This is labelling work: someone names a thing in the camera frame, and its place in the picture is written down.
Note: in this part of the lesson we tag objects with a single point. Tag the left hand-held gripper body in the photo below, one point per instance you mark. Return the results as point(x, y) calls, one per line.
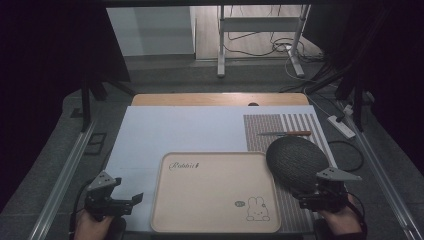
point(104, 196)

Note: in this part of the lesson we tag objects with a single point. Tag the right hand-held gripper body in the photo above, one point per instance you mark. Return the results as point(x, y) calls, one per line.
point(330, 195)

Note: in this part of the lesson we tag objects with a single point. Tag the person's right hand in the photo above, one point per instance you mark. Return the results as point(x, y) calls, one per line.
point(340, 220)

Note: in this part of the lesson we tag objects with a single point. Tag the person's left hand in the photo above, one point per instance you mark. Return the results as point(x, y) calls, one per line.
point(90, 228)

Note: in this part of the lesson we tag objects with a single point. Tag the white power strip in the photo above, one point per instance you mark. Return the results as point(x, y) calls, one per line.
point(341, 126)

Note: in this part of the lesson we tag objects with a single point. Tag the striped grey placemat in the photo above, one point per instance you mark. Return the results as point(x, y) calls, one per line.
point(266, 133)

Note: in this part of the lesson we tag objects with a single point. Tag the beige tray with rabbit print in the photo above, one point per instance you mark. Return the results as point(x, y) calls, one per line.
point(210, 193)

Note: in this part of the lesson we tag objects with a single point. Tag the white board sheet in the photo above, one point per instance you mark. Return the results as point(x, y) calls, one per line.
point(180, 130)

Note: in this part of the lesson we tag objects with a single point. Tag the aluminium rail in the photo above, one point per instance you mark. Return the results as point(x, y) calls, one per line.
point(63, 180)
point(383, 173)

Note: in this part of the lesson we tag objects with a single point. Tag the white metal desk frame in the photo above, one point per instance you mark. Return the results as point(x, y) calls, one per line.
point(260, 24)

